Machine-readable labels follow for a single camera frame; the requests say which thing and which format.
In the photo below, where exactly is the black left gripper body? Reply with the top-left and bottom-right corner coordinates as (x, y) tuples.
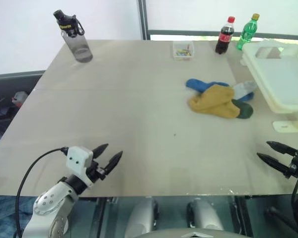
(85, 158), (108, 184)

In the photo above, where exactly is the grey white sock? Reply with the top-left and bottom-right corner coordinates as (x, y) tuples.
(231, 80), (258, 99)

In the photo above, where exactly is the red-capped cola bottle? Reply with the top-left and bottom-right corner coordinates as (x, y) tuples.
(215, 16), (236, 55)

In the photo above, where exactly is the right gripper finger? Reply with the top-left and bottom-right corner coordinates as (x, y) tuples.
(266, 140), (298, 156)
(256, 152), (293, 174)

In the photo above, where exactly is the white plastic basket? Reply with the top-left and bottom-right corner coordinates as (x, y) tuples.
(241, 39), (298, 115)

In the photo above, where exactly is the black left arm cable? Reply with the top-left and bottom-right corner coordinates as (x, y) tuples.
(15, 147), (69, 238)

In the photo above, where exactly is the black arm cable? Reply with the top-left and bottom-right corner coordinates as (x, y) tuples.
(15, 147), (69, 238)
(291, 171), (298, 225)

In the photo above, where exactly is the white plastic stand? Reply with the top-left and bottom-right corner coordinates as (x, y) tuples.
(272, 111), (298, 134)

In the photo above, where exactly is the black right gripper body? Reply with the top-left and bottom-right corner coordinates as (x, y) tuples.
(285, 150), (298, 179)

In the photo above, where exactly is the dark window frame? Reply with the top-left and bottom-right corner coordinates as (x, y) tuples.
(138, 0), (298, 41)

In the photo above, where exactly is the clear black-capped sports bottle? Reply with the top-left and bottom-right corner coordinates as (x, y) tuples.
(53, 9), (93, 63)

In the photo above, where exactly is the small clear plastic box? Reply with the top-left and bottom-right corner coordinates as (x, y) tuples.
(173, 41), (196, 61)

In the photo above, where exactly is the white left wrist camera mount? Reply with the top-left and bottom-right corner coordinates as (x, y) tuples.
(66, 146), (94, 188)

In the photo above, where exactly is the dark grey seat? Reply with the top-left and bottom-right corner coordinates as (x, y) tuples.
(0, 70), (46, 135)

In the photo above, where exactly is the grey robot torso edge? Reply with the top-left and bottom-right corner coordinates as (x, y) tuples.
(133, 228), (254, 238)

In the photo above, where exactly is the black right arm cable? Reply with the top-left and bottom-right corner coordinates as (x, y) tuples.
(291, 171), (298, 225)

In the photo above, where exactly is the blue sock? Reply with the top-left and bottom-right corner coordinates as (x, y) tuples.
(186, 78), (255, 102)

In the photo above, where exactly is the mustard yellow sock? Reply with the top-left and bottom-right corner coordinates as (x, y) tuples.
(187, 84), (241, 119)

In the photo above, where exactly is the green yellow-capped soda bottle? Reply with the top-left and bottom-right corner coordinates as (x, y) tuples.
(236, 13), (261, 51)

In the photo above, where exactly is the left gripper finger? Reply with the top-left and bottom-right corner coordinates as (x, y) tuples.
(91, 143), (109, 159)
(104, 150), (124, 176)

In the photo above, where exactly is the red grey device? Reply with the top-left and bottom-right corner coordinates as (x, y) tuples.
(11, 91), (29, 108)

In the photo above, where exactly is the dark green sock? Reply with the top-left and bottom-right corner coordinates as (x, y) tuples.
(231, 99), (254, 120)

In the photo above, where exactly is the silver rounded robot leg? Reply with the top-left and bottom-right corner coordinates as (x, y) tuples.
(187, 197), (224, 232)
(125, 197), (160, 237)

